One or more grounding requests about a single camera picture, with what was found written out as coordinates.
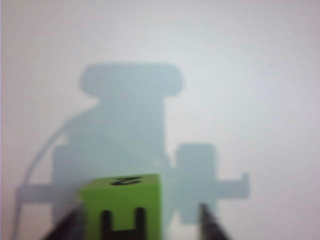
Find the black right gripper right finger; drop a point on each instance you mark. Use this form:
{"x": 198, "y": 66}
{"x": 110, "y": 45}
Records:
{"x": 212, "y": 225}

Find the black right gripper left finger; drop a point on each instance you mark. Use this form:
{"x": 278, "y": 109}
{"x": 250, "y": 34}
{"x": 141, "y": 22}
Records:
{"x": 65, "y": 227}

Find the green foam letter block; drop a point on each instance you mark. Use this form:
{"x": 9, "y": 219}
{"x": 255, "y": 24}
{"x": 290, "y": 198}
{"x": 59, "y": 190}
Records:
{"x": 125, "y": 197}

